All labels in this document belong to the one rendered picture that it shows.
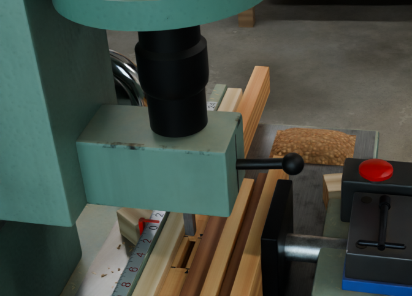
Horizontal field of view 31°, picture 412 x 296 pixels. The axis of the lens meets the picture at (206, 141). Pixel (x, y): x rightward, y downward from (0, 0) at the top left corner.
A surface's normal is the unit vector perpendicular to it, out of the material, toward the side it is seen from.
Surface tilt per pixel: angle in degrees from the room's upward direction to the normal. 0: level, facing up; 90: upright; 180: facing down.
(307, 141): 14
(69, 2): 90
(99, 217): 0
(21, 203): 90
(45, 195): 90
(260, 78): 0
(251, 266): 0
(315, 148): 29
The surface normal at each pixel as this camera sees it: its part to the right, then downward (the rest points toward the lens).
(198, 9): 0.33, 0.48
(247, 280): -0.07, -0.84
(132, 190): -0.24, 0.53
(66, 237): 0.97, 0.07
